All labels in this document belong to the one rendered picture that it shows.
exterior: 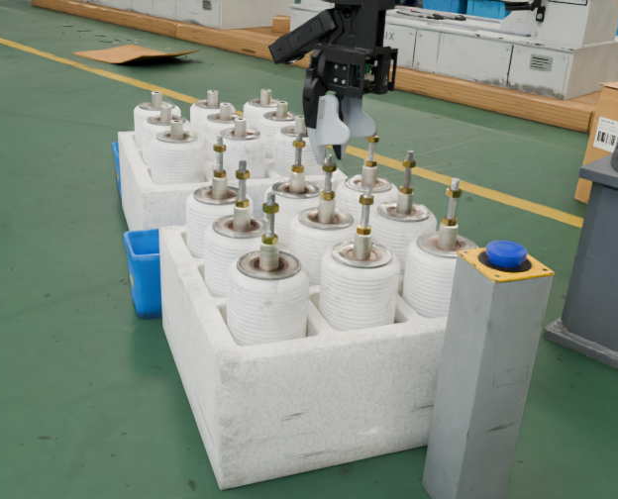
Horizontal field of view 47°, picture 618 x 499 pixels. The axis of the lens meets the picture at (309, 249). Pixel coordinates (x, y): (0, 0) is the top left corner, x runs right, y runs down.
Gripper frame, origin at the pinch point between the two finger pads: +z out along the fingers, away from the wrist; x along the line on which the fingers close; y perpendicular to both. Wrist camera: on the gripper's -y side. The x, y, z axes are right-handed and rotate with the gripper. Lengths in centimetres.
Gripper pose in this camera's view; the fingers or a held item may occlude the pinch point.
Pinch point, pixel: (326, 150)
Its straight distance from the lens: 93.6
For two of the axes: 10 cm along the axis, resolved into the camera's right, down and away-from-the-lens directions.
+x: 6.4, -2.9, 7.2
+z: -0.5, 9.1, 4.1
